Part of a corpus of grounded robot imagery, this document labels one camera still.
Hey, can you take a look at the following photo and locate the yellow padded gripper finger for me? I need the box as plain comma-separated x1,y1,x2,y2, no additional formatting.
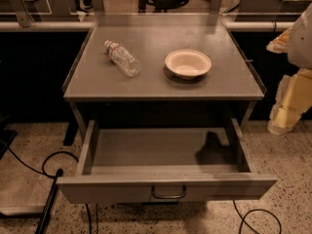
267,68,312,136

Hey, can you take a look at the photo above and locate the grey top drawer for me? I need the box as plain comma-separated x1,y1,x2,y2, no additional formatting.
58,119,277,204

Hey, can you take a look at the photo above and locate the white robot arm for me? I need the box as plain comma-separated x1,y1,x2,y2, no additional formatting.
266,5,312,136

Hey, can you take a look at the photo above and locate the grey drawer cabinet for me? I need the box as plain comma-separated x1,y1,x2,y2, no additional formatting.
61,13,267,141

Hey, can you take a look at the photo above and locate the white paper bowl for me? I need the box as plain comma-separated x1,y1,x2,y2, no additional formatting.
165,50,212,80

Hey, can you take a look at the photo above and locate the clear plastic water bottle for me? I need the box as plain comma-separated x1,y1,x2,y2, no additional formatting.
104,40,141,77

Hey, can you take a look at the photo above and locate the black pole on floor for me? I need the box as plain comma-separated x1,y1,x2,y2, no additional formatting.
35,169,63,234

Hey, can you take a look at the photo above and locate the black floor cable right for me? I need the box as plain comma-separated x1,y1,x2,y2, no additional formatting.
232,200,283,234

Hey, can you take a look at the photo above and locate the black floor cable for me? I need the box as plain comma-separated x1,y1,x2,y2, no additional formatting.
232,200,283,234
0,139,99,234

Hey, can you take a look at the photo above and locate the black floor cable left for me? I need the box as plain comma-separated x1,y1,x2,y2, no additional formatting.
0,139,99,234

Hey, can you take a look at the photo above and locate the white horizontal rail pipe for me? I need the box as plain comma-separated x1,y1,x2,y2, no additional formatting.
0,20,296,33

